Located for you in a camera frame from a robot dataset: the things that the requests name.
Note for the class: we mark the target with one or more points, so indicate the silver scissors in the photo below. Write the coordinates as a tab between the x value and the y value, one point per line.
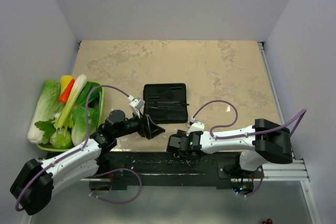
187	161

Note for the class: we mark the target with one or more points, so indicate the yellow pepper toy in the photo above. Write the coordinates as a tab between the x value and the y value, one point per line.
66	84

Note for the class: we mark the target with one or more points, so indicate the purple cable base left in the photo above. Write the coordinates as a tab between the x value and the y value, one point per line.
110	177

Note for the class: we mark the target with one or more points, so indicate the round green cabbage toy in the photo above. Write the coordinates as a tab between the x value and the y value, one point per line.
61	139

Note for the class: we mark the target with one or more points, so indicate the black zip tool case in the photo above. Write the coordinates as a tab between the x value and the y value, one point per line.
166	103

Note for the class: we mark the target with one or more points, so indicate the white green leek toy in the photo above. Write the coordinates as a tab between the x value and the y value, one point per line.
79	84

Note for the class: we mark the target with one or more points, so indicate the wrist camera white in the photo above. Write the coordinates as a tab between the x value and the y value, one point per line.
136	104
195	126

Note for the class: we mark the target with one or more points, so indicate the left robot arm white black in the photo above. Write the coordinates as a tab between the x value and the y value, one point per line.
38	180

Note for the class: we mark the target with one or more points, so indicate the orange carrot toy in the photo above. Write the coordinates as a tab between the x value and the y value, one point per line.
64	99

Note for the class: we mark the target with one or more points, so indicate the green vegetable basket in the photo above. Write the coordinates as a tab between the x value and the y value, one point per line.
95	101

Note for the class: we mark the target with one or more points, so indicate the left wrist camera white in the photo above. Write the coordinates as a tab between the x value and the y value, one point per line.
136	104

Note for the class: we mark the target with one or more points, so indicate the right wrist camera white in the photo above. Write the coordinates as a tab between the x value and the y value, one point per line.
195	126

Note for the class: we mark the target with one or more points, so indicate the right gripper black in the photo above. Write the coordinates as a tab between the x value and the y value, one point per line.
181	134

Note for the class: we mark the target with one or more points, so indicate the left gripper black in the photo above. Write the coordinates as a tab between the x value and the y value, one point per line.
147	128

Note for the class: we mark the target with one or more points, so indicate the parsley leaf toy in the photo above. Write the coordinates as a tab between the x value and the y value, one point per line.
48	129

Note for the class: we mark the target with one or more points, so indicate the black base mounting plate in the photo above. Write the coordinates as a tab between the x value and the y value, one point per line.
217	170

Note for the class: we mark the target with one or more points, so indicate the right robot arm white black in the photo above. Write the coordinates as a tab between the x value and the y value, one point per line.
260	143

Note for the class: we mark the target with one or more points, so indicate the napa cabbage toy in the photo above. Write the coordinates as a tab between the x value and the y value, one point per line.
46	108

